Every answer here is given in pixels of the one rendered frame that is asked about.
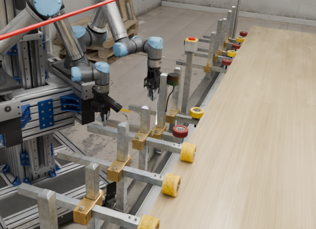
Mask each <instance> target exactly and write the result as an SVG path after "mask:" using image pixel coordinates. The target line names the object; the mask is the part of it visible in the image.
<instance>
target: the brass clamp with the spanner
mask: <svg viewBox="0 0 316 229"><path fill-rule="evenodd" d="M155 130H157V131H158V134H155V133H154V132H155ZM167 130H168V128H167V125H166V124H165V126H164V128H159V127H157V126H156V127H155V128H154V129H153V136H151V138H155V139H159V140H162V139H161V138H162V133H163V132H164V131H165V132H166V131H167Z"/></svg>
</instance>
